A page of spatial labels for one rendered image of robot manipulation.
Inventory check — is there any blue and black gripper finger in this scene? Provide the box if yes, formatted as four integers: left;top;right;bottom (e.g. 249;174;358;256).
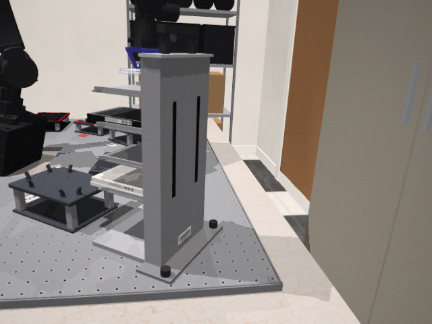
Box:
142;48;159;53
126;47;143;68

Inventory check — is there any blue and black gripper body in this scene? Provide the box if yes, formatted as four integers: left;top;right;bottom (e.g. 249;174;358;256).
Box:
128;18;159;49

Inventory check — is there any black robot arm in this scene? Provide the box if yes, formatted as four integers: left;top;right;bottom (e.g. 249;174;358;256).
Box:
0;0;180;125

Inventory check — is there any black cylinder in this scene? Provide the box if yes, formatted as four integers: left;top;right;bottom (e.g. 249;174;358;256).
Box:
161;265;171;278
209;219;217;229

